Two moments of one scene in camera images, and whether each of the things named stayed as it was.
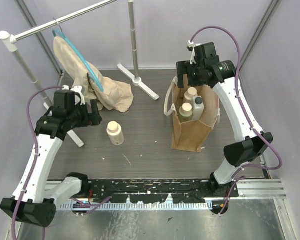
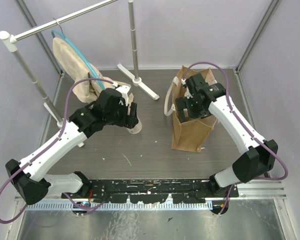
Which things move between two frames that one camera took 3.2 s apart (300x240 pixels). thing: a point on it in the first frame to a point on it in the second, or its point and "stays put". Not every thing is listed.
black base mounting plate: (143, 191) stays put
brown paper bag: (191, 135) stays put
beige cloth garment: (115, 96) stays put
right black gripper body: (194, 77) to (193, 110)
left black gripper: (94, 116) to (133, 115)
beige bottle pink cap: (116, 135) to (136, 129)
